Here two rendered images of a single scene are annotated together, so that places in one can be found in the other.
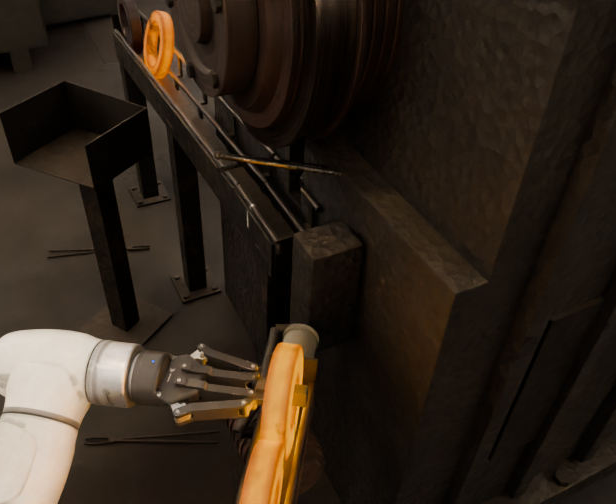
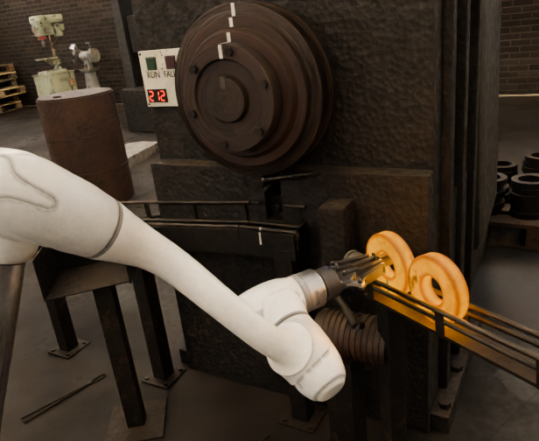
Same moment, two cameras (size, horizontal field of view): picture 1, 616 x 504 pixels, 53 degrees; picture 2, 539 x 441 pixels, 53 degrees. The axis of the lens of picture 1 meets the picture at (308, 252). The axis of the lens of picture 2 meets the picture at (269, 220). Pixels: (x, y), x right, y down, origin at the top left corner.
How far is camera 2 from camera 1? 0.92 m
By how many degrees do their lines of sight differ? 32
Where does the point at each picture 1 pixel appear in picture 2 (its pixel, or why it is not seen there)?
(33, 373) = (277, 297)
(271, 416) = (405, 254)
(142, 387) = (332, 281)
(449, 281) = (421, 175)
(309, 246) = (332, 207)
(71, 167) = (94, 283)
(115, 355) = (307, 273)
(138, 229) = (83, 370)
